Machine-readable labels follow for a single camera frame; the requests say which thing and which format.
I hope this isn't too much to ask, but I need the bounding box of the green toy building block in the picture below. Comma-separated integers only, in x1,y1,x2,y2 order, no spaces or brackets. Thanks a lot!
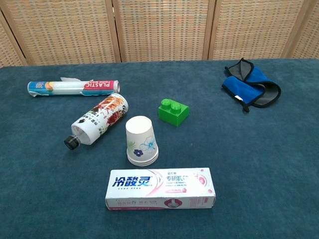
158,98,190,127

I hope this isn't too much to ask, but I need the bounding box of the printed white plastic bottle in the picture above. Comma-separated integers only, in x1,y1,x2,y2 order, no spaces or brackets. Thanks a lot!
64,93,129,151

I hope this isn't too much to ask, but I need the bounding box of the white pink toothpaste box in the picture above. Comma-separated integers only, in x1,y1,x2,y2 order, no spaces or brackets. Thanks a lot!
105,167,216,211

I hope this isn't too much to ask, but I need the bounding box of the blue grey microfibre cloth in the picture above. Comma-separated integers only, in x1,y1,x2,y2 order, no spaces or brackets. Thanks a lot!
221,58,282,113

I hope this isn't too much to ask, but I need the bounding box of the plastic food wrap roll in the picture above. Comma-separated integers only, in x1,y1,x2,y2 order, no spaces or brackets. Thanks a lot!
27,77,121,98

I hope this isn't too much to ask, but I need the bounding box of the teal felt table mat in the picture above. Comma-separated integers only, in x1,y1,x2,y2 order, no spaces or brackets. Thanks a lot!
0,58,319,239

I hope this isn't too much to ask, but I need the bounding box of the woven bamboo folding screen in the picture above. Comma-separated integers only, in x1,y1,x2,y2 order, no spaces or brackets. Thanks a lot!
0,0,319,67

